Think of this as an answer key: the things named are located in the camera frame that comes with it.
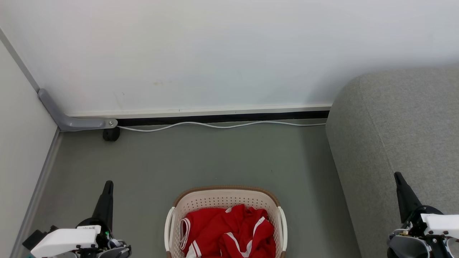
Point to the grey fabric sofa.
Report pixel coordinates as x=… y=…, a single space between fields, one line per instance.
x=394 y=125

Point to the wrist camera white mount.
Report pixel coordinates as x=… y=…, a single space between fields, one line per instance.
x=443 y=224
x=64 y=239

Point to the black round foot caster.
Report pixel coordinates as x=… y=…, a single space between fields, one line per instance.
x=111 y=134

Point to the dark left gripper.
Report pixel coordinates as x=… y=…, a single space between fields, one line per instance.
x=106 y=233

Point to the grey metal partition foot bracket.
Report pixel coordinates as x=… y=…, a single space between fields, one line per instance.
x=71 y=123

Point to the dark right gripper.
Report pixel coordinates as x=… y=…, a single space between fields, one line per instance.
x=414 y=222

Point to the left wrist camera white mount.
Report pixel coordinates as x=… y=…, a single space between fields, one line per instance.
x=64 y=239

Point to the white baseboard trim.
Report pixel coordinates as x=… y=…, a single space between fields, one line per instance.
x=200 y=111

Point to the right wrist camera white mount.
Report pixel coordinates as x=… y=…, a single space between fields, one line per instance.
x=443 y=224

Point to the cream perforated laundry basket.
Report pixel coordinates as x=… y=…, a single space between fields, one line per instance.
x=200 y=204

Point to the red garment white stripes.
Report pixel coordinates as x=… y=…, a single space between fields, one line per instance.
x=222 y=229

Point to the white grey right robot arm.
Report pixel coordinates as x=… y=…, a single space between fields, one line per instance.
x=408 y=247

